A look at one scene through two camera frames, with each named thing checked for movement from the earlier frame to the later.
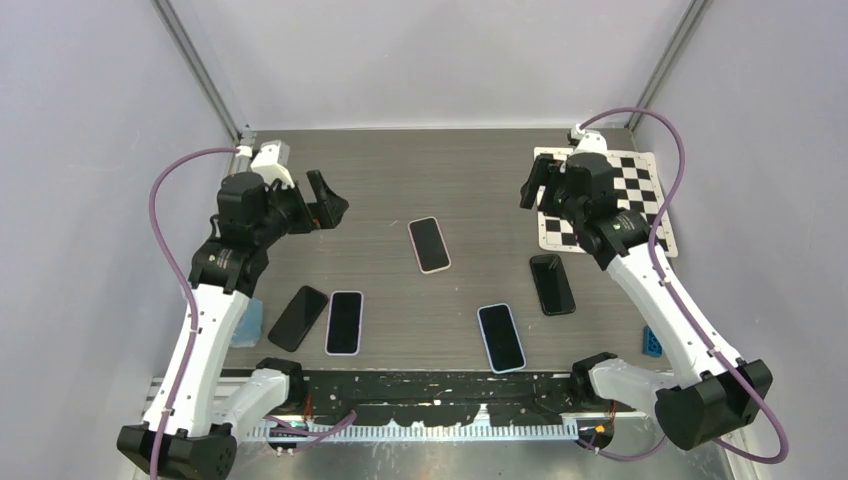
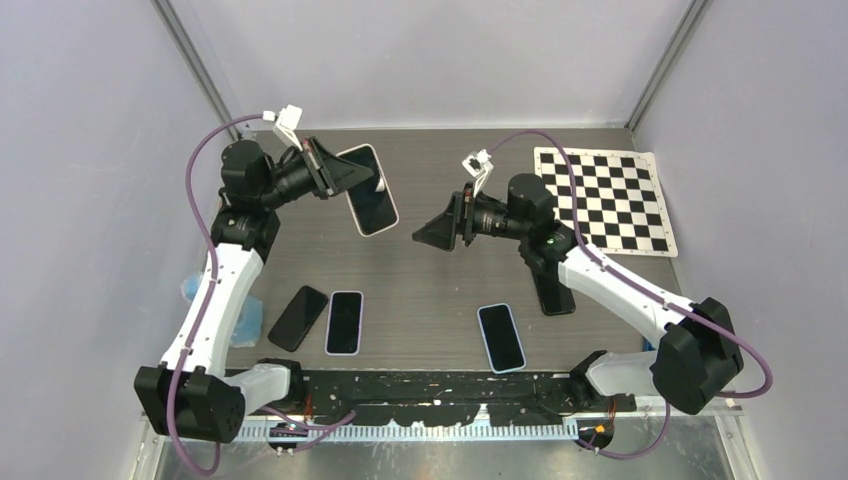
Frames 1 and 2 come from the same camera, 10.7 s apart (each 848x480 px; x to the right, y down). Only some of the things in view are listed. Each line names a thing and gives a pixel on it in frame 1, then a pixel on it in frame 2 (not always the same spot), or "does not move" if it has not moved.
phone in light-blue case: (501, 338) does not move
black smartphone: (428, 244) → (373, 209)
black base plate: (448, 397) does not move
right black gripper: (543, 166) → (441, 233)
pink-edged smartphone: (429, 245) → (382, 188)
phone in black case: (552, 284) does not move
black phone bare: (295, 324) does not move
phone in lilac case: (344, 323) does not move
